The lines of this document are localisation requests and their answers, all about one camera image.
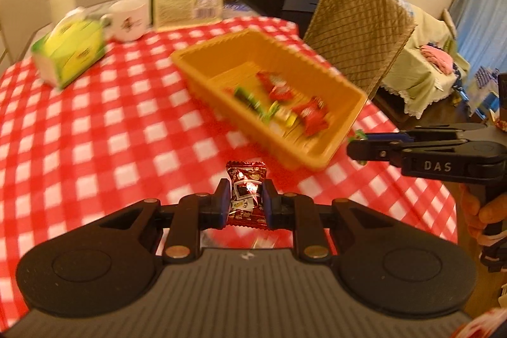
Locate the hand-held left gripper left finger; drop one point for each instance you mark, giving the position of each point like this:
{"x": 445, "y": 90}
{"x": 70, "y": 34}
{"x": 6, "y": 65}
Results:
{"x": 222, "y": 200}

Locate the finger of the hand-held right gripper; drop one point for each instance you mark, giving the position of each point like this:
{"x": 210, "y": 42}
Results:
{"x": 368, "y": 151}
{"x": 386, "y": 137}

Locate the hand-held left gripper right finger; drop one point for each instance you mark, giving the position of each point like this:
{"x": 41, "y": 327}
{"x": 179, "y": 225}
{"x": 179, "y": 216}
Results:
{"x": 269, "y": 203}

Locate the small green snack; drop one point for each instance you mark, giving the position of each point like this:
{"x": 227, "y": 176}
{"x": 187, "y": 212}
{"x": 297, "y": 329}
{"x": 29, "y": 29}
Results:
{"x": 359, "y": 135}

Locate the shiny dark red candy packet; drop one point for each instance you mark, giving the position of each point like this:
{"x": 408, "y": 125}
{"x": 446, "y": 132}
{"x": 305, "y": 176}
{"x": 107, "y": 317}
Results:
{"x": 245, "y": 179}

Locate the red square snack packet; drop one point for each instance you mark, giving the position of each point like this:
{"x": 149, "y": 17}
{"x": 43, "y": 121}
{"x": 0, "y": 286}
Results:
{"x": 313, "y": 114}

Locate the green nut snack packet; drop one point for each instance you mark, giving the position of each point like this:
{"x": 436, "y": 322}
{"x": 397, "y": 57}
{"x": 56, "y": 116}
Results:
{"x": 253, "y": 102}

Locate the glossy red candy packet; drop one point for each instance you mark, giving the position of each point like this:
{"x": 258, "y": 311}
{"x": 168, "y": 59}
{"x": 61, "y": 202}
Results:
{"x": 277, "y": 86}

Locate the orange plastic basket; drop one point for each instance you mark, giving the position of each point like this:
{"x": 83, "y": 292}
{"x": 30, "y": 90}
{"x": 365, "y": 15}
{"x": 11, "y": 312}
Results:
{"x": 206, "y": 64}

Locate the person's right hand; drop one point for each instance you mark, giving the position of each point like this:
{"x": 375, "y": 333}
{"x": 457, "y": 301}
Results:
{"x": 491, "y": 215}

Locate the blue checkered bag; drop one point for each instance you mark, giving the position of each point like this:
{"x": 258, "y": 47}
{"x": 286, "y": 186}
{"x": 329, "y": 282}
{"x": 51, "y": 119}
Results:
{"x": 483, "y": 84}

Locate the sofa with pale cover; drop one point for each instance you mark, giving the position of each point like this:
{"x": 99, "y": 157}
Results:
{"x": 416, "y": 78}

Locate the pink cloth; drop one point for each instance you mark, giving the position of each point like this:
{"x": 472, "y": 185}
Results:
{"x": 437, "y": 59}

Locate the blue curtain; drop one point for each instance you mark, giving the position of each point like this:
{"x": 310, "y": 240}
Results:
{"x": 483, "y": 17}

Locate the quilted cover chair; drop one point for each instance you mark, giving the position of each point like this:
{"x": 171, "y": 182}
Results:
{"x": 356, "y": 25}

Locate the red checkered tablecloth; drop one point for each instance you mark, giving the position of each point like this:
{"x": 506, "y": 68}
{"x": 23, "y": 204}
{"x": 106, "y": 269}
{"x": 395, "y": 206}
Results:
{"x": 79, "y": 144}

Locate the white printed mug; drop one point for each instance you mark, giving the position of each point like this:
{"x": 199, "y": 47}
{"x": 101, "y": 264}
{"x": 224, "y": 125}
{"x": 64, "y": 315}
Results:
{"x": 128, "y": 21}

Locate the red patterned cloth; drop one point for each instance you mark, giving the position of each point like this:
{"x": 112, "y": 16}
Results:
{"x": 481, "y": 326}

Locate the green tissue pack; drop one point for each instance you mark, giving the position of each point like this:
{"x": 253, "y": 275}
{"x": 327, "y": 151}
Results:
{"x": 67, "y": 49}

